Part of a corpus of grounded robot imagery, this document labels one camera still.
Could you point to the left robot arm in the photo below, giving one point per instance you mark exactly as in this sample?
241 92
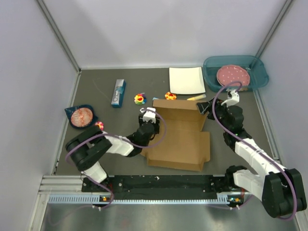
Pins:
86 149

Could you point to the aluminium frame rail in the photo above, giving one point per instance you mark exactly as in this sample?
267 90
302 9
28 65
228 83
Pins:
73 184

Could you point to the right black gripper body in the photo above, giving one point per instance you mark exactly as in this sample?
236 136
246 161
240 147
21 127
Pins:
220 110

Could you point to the grey slotted cable duct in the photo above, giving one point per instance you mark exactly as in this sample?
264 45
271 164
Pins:
98 199

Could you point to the blue toothpaste box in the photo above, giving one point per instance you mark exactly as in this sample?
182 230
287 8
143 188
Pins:
118 95

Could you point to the white square plate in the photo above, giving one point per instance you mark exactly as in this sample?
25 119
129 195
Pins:
186 81

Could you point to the rainbow flower plush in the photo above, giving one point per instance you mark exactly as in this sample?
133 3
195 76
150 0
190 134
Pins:
140 99

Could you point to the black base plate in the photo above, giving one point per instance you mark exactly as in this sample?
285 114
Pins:
169 187

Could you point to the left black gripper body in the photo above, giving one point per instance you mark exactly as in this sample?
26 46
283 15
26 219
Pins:
156 129

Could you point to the pink dotted plate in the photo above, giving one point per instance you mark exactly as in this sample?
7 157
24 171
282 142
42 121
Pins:
230 73

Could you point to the brown cardboard box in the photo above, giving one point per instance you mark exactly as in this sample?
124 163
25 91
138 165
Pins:
185 146

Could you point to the teal plastic bin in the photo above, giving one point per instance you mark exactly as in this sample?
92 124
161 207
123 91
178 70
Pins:
254 66

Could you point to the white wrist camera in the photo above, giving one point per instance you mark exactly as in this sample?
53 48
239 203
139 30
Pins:
148 115
232 99

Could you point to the pink flower plush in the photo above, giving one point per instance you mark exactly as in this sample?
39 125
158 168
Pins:
100 125

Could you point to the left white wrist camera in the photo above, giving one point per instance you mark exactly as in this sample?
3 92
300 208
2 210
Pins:
148 115

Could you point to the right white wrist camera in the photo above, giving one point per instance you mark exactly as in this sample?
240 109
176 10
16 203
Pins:
232 99

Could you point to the blue bowl red inside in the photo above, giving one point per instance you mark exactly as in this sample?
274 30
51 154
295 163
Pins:
81 116

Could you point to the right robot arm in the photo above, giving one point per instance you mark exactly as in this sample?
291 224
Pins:
280 190

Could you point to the orange sun flower plush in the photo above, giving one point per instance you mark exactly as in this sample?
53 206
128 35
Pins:
170 96

